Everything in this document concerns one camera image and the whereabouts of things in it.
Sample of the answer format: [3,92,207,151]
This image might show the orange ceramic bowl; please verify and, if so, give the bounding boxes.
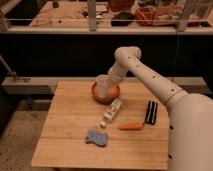
[91,83,120,104]

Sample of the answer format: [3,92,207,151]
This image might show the orange carrot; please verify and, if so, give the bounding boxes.
[119,122,143,131]

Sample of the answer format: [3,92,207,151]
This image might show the white ceramic cup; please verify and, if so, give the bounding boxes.
[96,74,109,98]

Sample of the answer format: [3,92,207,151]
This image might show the white plastic bottle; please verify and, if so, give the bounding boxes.
[100,99,122,128]

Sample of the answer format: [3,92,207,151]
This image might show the black bowl on bench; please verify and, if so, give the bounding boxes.
[111,12,134,26]

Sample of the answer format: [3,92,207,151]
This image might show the orange crate on bench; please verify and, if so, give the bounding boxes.
[135,6,181,26]

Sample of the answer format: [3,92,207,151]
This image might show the black brush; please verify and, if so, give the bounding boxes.
[144,101,158,125]

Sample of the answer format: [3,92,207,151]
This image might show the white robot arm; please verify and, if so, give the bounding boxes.
[108,46,213,171]

